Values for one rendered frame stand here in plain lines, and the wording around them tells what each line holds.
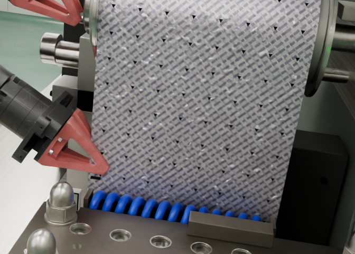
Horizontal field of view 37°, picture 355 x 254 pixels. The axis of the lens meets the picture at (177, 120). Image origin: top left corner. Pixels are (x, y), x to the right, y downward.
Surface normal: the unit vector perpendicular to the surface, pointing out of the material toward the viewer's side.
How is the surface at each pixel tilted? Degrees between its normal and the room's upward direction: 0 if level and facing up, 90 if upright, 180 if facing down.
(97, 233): 0
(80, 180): 90
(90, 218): 0
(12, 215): 0
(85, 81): 90
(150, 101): 90
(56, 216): 90
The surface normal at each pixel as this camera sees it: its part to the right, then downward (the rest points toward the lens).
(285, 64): -0.10, 0.35
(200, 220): 0.12, -0.93
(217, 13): -0.07, 0.07
